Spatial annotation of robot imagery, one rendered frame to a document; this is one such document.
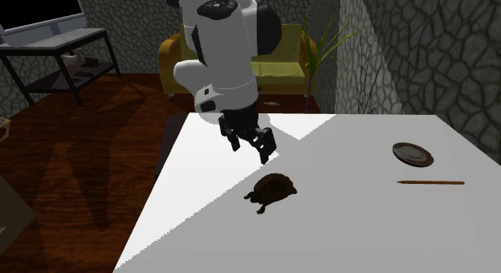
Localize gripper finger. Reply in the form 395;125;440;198
250;127;278;165
218;116;242;153

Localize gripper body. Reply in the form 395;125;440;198
221;101;261;142

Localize brown turtle figure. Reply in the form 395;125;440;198
243;173;298;215

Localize yellow sofa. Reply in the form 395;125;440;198
157;23;317;98

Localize green potted plant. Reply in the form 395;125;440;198
284;14;359;113

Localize bare twig plant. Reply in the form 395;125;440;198
352;41;386;115

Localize brown round plate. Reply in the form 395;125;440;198
392;141;435;169

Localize brown pencil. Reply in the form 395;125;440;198
396;180;466;185

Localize black tv stand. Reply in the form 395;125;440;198
0;0;122;108

